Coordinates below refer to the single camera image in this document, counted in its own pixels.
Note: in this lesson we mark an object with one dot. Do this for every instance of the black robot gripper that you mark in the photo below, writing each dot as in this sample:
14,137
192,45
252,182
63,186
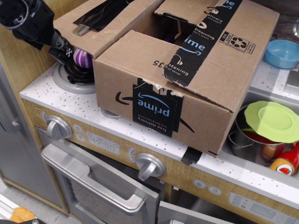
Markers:
32,22

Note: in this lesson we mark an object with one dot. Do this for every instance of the brown cardboard prime box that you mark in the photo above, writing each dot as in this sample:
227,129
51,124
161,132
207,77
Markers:
179,67

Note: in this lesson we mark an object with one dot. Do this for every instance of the purple white striped toy onion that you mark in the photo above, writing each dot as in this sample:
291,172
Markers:
83,59

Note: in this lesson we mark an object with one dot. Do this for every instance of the front left stove burner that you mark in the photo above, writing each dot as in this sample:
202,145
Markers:
73,78

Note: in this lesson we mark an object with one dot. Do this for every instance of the small silver burner under box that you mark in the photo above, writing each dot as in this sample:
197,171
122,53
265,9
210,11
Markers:
109,114

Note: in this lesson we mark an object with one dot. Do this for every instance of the left silver oven knob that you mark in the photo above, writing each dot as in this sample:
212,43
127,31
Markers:
57,128

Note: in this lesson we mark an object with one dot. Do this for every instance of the silver oven knob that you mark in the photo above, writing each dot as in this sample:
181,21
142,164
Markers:
149,166
57,128

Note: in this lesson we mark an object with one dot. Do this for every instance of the grey toy fridge door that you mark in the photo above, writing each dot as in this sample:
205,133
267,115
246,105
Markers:
20,160

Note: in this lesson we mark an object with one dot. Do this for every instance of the right silver oven knob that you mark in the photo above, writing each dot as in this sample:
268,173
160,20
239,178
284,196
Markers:
149,166

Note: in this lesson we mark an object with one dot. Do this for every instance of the grey oven door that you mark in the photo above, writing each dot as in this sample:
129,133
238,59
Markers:
118,178

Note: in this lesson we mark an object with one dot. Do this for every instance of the black tape strip on counter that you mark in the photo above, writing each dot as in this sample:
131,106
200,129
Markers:
191,156

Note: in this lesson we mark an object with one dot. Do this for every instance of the orange object on floor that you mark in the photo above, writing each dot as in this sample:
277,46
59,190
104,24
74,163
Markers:
21,214

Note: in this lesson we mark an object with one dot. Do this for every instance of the grey dishwasher door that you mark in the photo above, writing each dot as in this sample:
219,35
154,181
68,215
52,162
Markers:
173,214

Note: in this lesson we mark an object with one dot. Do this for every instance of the stainless steel pot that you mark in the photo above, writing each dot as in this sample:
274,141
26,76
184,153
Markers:
247,144

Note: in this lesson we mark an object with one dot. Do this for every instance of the blue plastic bowl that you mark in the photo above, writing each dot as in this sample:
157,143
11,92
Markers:
282,54

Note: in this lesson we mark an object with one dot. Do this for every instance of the green silicone lid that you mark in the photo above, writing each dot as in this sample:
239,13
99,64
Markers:
273,121

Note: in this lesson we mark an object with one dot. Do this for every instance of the red yellow toy ketchup bottle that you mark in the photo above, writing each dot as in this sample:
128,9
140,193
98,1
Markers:
288,162

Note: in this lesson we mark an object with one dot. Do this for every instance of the silver oven door handle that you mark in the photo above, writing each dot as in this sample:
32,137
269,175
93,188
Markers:
78,171

